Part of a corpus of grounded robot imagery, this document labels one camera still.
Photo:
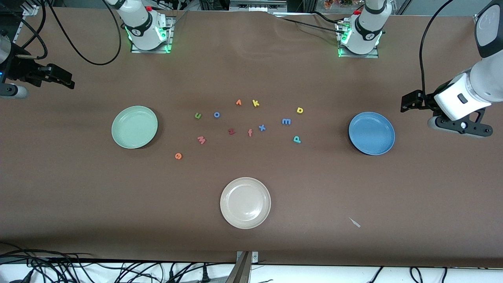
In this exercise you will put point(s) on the teal letter p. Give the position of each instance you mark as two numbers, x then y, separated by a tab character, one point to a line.
296	138

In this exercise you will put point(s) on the blue letter m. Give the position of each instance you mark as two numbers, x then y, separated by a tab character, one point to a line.
286	122

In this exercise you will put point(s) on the pink letter w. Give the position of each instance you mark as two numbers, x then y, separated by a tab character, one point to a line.
201	140

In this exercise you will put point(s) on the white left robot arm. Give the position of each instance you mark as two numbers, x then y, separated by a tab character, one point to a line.
367	29

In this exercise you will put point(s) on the blue plate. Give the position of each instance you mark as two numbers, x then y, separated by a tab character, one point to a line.
371	133

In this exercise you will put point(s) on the green plate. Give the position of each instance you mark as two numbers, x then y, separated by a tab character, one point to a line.
134	127

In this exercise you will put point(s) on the small white paper scrap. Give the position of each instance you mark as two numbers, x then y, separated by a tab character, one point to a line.
355	222

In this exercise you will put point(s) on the yellow letter k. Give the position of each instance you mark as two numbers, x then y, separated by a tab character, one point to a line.
254	103

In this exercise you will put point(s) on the grey metal box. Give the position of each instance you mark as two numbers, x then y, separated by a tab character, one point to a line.
257	6

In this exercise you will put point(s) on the beige plate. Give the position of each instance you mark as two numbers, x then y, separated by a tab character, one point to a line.
245	203

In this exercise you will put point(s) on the brown table cover sheet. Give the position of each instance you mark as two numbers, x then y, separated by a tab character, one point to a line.
251	243

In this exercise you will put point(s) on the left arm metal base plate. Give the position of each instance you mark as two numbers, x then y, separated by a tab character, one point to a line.
359	56

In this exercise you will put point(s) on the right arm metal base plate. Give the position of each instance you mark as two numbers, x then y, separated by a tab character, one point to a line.
151	51

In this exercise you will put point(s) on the silver metal bracket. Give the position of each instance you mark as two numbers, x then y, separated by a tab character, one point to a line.
254	256

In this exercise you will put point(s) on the metal camera post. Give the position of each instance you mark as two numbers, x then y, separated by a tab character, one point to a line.
240	273

